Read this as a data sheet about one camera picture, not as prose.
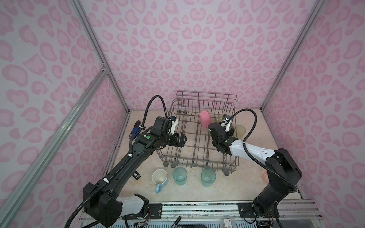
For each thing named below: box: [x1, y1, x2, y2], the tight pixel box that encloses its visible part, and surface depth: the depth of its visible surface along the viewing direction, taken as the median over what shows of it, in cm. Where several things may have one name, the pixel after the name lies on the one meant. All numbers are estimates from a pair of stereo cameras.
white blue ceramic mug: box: [151, 168, 168, 194], surface depth 78 cm
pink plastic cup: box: [200, 110, 212, 128], surface depth 100 cm
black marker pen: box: [170, 215, 183, 228], surface depth 71 cm
